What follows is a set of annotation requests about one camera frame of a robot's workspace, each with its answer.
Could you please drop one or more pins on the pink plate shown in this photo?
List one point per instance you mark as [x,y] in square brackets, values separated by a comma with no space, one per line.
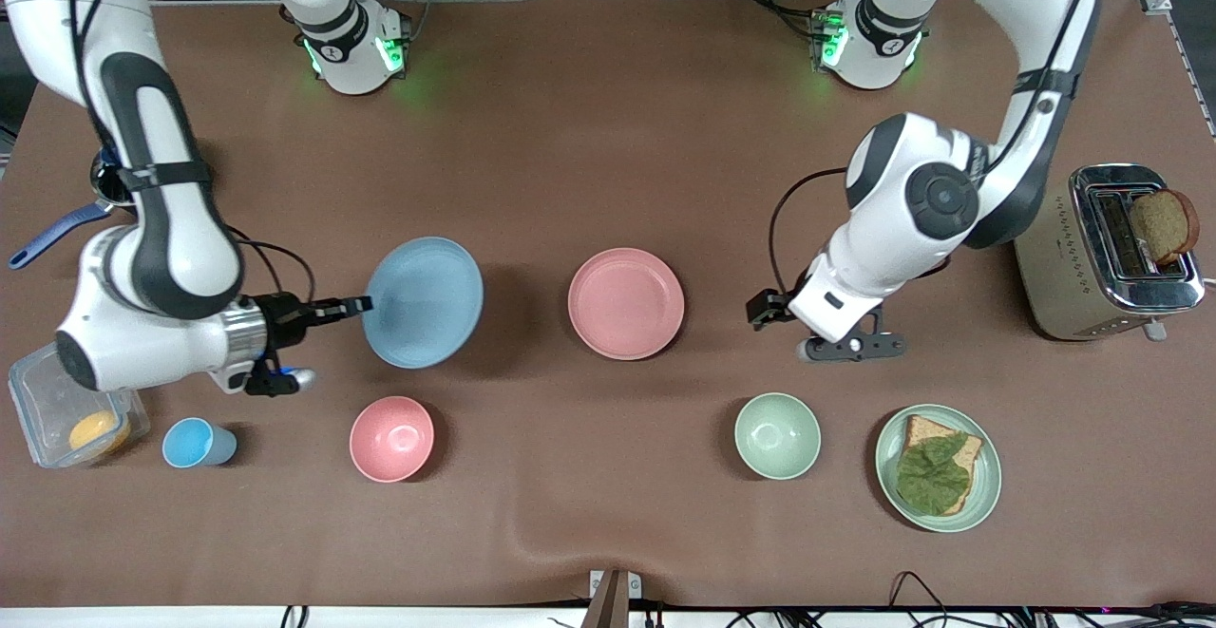
[626,303]

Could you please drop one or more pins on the brown bread slice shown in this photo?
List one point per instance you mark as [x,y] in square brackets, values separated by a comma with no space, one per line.
[1164,224]

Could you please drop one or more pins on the clear plastic container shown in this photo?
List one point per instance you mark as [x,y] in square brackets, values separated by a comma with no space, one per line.
[47,419]

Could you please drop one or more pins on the beige and chrome toaster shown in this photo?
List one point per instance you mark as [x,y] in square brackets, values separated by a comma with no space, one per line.
[1054,267]

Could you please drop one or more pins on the bread slice with lettuce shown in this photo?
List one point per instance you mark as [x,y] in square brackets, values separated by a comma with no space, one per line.
[920,430]

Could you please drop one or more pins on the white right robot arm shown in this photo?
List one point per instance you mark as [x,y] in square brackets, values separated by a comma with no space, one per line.
[171,229]

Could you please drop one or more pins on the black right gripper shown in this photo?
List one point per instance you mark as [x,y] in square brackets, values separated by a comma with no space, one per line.
[285,317]

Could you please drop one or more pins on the metal table bracket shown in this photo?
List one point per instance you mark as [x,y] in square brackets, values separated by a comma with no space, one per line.
[613,599]

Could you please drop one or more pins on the orange food piece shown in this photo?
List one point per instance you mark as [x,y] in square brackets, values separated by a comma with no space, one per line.
[95,431]

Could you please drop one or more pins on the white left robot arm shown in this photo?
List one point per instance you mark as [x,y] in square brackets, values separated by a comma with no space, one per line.
[912,200]

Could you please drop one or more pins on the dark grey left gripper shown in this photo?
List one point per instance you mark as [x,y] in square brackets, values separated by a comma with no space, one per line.
[768,308]

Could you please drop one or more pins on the pink bowl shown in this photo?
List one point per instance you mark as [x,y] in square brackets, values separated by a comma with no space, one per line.
[391,438]

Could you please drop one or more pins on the green plate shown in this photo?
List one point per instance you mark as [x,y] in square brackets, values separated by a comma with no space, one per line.
[988,490]

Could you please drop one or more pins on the green bowl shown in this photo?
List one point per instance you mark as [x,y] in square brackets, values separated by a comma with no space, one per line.
[777,435]

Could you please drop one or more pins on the light blue plate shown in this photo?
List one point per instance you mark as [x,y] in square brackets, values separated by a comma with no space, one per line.
[423,303]

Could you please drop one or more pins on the brown table cloth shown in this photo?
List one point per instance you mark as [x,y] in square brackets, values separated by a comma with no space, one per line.
[570,134]

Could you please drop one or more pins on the green lettuce leaf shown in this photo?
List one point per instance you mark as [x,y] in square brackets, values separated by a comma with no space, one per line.
[933,476]

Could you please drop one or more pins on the blue cup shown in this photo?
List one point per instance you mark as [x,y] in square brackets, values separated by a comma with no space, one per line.
[190,443]

